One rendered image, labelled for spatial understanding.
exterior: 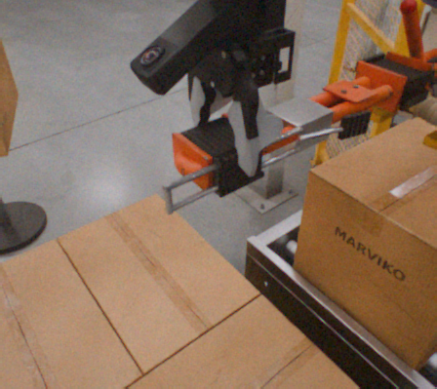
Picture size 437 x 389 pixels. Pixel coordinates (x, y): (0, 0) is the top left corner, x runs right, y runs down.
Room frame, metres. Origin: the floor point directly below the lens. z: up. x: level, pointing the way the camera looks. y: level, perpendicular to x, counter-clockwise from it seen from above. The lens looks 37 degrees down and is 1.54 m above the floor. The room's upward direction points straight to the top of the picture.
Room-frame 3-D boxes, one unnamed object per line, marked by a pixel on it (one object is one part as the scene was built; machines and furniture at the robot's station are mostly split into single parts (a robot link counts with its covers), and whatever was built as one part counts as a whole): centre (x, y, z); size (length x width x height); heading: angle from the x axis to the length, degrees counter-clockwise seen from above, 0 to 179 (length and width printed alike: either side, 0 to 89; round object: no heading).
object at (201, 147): (0.42, 0.00, 1.27); 0.08 x 0.07 x 0.05; 127
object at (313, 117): (0.50, -0.11, 1.26); 0.07 x 0.07 x 0.04; 37
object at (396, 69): (0.63, -0.29, 1.27); 0.10 x 0.08 x 0.06; 37
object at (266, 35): (0.43, -0.03, 1.41); 0.09 x 0.08 x 0.12; 126
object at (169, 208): (0.41, -0.08, 1.27); 0.31 x 0.03 x 0.05; 127
